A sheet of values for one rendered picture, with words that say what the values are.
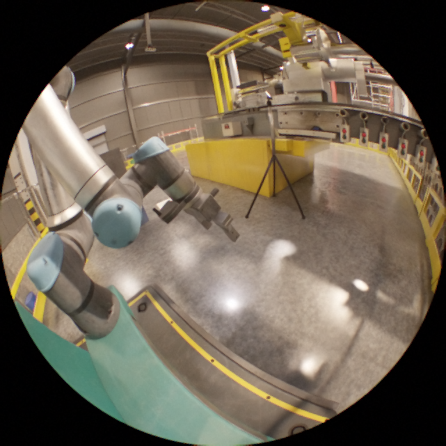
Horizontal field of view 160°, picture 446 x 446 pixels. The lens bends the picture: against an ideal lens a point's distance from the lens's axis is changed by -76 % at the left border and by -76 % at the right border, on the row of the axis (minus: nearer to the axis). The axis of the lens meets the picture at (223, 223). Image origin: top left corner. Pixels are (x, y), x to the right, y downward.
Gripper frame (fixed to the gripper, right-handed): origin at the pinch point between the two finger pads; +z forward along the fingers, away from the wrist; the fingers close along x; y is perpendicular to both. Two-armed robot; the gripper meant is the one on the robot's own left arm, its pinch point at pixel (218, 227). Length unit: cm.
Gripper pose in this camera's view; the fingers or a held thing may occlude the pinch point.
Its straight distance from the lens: 48.5
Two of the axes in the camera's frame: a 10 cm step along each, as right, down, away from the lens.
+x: -6.3, -2.3, 7.4
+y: 5.8, -7.7, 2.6
